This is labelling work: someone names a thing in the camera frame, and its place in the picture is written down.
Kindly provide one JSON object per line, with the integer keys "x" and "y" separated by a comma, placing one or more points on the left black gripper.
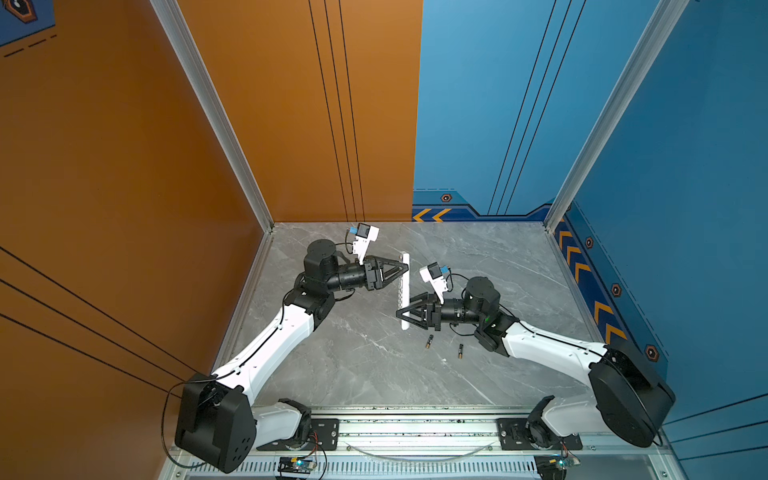
{"x": 372, "y": 268}

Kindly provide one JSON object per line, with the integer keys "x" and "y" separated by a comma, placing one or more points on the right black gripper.
{"x": 433, "y": 312}

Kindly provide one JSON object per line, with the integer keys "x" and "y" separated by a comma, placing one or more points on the white remote control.
{"x": 404, "y": 285}

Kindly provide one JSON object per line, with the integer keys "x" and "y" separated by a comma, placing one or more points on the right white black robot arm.
{"x": 625, "y": 397}

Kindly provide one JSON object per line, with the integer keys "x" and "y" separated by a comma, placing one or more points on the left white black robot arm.
{"x": 304, "y": 307}

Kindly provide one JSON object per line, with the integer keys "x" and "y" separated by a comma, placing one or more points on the left small circuit board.
{"x": 296, "y": 467}

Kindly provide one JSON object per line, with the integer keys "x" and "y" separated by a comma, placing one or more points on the small circuit board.
{"x": 296, "y": 467}
{"x": 555, "y": 467}

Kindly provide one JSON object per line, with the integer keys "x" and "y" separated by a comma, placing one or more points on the right small circuit board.
{"x": 555, "y": 467}

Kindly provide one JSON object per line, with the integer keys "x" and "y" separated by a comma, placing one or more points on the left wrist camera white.
{"x": 363, "y": 235}

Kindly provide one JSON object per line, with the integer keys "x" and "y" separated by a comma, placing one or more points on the aluminium mounting rail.
{"x": 414, "y": 429}

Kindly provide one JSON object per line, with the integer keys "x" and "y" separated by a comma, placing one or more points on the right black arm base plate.
{"x": 515, "y": 434}

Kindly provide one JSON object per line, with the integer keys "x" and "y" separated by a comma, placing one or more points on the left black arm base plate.
{"x": 322, "y": 432}

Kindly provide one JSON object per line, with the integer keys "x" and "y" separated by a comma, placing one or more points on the left aluminium corner post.
{"x": 176, "y": 29}

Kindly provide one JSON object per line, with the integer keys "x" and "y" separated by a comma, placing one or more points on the aluminium corner post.
{"x": 176, "y": 29}
{"x": 654, "y": 36}

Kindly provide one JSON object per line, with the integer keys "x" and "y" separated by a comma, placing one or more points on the right aluminium corner post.
{"x": 654, "y": 36}

